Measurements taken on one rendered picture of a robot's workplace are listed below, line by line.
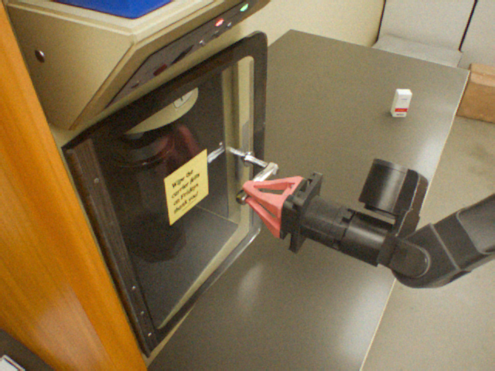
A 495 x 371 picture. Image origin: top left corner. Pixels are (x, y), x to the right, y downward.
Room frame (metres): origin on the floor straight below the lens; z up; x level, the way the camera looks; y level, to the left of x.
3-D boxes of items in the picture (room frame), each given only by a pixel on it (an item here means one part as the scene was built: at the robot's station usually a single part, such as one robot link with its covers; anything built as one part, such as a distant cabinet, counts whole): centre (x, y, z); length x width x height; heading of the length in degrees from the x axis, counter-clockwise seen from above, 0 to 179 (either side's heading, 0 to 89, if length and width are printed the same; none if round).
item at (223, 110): (0.40, 0.06, 1.19); 0.30 x 0.01 x 0.40; 145
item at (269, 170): (0.44, 0.00, 1.20); 0.10 x 0.05 x 0.03; 145
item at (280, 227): (0.40, -0.04, 1.20); 0.09 x 0.07 x 0.07; 60
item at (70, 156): (0.28, 0.15, 1.19); 0.03 x 0.02 x 0.39; 150
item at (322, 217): (0.36, -0.10, 1.20); 0.07 x 0.07 x 0.10; 60
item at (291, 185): (0.40, -0.04, 1.20); 0.09 x 0.07 x 0.07; 60
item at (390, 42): (2.79, -1.22, 0.17); 0.60 x 0.42 x 0.33; 58
